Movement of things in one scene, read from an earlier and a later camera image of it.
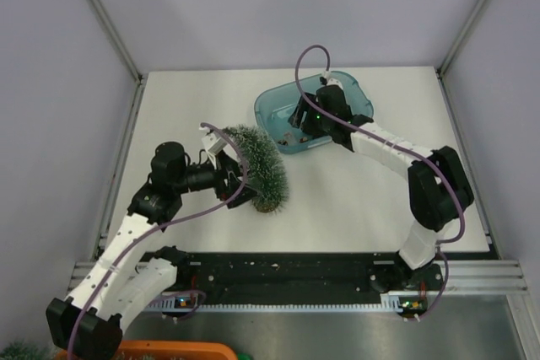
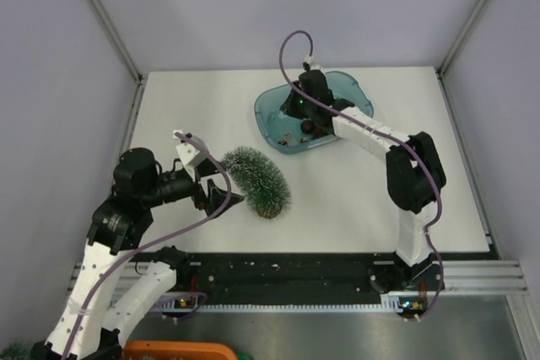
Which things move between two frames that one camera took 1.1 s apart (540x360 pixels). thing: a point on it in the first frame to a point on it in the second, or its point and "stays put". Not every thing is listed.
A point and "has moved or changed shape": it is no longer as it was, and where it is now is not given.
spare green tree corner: [21, 351] stays put
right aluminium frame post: [473, 14] stays put
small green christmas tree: [266, 173] has moved or changed shape
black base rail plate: [305, 273] stays put
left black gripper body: [223, 190] to [200, 199]
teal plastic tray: [272, 113] stays put
